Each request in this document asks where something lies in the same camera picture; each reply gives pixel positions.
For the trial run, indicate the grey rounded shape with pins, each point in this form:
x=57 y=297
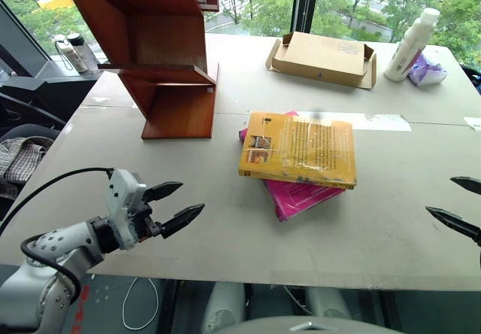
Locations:
x=327 y=302
x=223 y=304

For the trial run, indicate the clear bottle with black cap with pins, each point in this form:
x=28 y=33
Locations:
x=82 y=53

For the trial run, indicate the pink book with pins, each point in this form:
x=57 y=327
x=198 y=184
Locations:
x=300 y=198

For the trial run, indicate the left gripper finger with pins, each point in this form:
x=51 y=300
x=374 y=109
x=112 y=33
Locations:
x=165 y=190
x=182 y=217

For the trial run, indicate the grey curved panel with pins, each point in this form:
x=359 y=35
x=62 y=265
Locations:
x=308 y=326

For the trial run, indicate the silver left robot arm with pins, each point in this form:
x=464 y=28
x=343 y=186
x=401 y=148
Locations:
x=45 y=243

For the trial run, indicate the white water bottle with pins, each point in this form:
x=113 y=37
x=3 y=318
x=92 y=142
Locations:
x=67 y=57

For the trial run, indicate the yellow book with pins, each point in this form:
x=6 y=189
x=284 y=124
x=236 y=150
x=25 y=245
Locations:
x=300 y=149

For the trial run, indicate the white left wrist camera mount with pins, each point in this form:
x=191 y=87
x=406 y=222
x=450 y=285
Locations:
x=121 y=191

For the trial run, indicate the black chair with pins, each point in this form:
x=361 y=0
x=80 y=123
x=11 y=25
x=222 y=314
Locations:
x=26 y=112

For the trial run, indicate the open cardboard box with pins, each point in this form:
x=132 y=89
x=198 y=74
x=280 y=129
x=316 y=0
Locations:
x=319 y=59

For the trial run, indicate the red-brown wooden bookshelf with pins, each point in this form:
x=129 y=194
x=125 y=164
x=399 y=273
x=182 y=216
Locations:
x=165 y=48

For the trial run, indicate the long clear tape strip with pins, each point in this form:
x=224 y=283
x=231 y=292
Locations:
x=379 y=121

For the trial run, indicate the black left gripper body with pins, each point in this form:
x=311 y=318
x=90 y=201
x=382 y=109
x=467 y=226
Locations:
x=144 y=225

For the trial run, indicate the purple tissue pack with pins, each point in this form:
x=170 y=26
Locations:
x=428 y=71

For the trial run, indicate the short clear tape strip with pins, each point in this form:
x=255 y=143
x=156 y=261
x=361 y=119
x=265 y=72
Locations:
x=474 y=123

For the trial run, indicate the white plastic bottle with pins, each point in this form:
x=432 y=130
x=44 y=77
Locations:
x=409 y=48

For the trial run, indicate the plaid cloth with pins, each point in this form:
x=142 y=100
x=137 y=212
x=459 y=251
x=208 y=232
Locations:
x=20 y=161

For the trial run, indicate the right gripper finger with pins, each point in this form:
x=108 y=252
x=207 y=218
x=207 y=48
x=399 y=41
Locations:
x=454 y=221
x=467 y=184

